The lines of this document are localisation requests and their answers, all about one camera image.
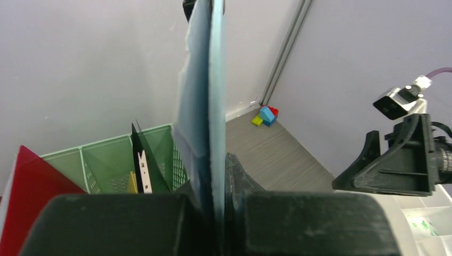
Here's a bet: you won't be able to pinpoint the white drawer organizer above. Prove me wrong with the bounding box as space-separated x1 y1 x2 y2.
333 183 452 256

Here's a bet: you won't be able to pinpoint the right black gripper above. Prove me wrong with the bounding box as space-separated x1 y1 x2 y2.
332 114 451 196

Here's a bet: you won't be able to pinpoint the red notebook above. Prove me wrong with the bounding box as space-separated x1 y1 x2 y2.
1 146 85 255

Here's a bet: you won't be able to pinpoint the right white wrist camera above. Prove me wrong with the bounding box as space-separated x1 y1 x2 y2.
373 75 432 121

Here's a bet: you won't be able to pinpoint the yellow book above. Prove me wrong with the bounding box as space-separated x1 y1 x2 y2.
127 171 139 194

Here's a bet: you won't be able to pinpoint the black book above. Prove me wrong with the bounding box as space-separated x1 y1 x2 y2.
131 123 170 194

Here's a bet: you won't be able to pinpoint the green file organizer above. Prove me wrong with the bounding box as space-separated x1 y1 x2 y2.
42 125 188 194

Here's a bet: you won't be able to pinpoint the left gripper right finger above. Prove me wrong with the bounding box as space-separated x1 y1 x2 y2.
225 153 401 255

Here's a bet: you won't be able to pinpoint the colourful toy blocks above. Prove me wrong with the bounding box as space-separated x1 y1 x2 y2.
251 105 279 126

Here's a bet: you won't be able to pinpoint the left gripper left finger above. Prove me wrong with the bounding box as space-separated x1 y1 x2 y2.
20 183 205 255

